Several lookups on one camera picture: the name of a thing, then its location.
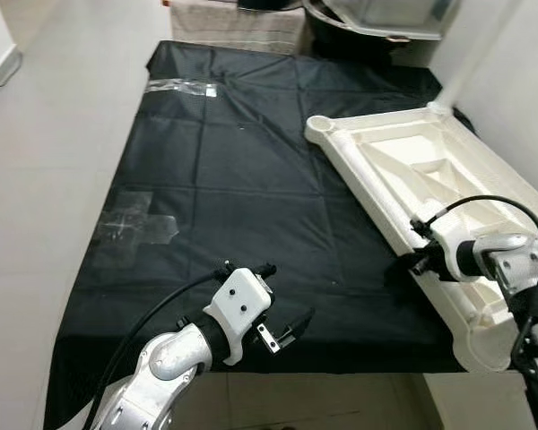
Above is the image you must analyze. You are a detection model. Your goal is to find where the white plastic table top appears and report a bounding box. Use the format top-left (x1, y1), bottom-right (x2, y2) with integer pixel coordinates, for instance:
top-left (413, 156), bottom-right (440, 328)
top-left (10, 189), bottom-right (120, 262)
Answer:
top-left (303, 103), bottom-right (538, 373)

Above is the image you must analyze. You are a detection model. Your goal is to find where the black tablecloth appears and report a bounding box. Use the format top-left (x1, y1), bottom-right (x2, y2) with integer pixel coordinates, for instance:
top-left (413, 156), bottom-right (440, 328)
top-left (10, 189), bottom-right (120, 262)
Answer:
top-left (43, 40), bottom-right (538, 429)

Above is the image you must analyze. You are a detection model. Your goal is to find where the clear tape cross patch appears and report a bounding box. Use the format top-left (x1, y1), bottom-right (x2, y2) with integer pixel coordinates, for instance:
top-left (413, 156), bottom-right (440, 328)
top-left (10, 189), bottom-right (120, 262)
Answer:
top-left (91, 190), bottom-right (180, 250)

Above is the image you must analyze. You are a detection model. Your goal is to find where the clear tape strip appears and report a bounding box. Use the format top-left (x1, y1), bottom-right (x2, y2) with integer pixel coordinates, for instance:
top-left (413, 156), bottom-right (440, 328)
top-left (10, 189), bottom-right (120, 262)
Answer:
top-left (145, 79), bottom-right (218, 98)

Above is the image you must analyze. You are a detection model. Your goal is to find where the black wok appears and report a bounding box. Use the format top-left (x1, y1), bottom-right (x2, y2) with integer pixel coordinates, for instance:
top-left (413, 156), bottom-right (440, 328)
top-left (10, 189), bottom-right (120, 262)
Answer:
top-left (303, 0), bottom-right (440, 64)

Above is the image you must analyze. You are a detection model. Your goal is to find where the beige patterned bench cover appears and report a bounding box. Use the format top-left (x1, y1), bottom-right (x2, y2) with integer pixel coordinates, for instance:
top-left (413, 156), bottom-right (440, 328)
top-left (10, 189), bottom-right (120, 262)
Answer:
top-left (169, 0), bottom-right (306, 56)

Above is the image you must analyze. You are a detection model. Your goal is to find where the clear plastic storage box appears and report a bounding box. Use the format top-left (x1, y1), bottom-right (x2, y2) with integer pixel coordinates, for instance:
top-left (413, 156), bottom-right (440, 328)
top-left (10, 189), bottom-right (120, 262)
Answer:
top-left (327, 0), bottom-right (458, 35)

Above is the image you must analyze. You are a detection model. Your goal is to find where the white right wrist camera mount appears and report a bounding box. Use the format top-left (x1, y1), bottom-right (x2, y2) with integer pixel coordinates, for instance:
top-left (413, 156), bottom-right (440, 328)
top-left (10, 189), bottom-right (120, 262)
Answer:
top-left (411, 215), bottom-right (472, 270)

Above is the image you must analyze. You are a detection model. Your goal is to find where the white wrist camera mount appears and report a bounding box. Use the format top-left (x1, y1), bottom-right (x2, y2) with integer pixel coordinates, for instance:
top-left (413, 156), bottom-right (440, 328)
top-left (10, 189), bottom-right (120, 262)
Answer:
top-left (411, 215), bottom-right (472, 270)
top-left (202, 269), bottom-right (274, 364)

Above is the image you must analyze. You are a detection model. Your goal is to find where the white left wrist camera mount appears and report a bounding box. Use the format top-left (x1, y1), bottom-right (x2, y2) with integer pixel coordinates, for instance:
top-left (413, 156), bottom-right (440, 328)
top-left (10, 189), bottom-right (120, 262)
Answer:
top-left (202, 269), bottom-right (274, 364)

